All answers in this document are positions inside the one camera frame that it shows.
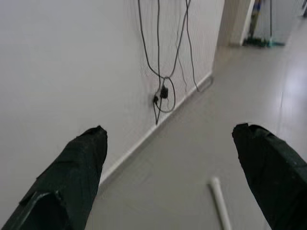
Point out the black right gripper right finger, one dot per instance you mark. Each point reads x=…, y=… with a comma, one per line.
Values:
x=271, y=172

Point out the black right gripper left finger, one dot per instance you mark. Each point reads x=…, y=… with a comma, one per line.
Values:
x=72, y=172

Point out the white plastic table leg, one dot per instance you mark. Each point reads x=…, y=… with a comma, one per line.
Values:
x=219, y=198

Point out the black power adapter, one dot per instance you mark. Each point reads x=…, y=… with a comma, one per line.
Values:
x=164, y=91

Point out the mop with green head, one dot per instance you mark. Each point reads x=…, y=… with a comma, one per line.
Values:
x=272, y=43

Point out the black wall plug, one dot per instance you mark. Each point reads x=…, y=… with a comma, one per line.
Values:
x=156, y=99

